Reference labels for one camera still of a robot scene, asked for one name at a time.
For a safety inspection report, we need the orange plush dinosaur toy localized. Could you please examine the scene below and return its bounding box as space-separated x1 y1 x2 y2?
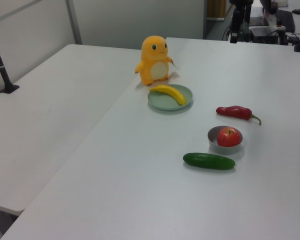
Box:
134 35 179 87

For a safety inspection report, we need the black camera pole with base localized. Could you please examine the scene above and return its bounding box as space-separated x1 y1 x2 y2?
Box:
0 26 20 95

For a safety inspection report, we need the grey metal partition post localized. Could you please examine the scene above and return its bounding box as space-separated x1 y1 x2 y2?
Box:
64 0 83 46

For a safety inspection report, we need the grey round bowl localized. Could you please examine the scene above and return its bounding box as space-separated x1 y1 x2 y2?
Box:
207 125 244 155

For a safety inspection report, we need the yellow toy banana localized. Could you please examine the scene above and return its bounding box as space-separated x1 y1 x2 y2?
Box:
149 84 187 106

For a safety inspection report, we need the green toy cucumber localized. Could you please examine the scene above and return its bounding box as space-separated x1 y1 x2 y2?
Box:
182 152 236 171

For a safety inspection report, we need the silver box device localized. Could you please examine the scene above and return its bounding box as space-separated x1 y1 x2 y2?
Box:
249 24 282 44

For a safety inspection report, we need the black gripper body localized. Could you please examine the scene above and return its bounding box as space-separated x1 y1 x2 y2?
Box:
230 9 251 35

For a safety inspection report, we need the orange wooden panel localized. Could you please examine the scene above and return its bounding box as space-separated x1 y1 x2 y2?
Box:
206 0 227 20

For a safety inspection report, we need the light green plastic plate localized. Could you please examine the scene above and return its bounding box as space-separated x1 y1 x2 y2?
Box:
147 84 194 111

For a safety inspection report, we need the black keyboard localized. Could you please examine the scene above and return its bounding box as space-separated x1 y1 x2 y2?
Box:
275 9 297 32

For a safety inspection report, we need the red toy apple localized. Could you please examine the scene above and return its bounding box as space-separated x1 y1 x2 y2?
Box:
216 126 241 147

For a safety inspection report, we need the red toy chili pepper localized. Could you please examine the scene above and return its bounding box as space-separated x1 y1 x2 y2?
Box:
215 105 262 126

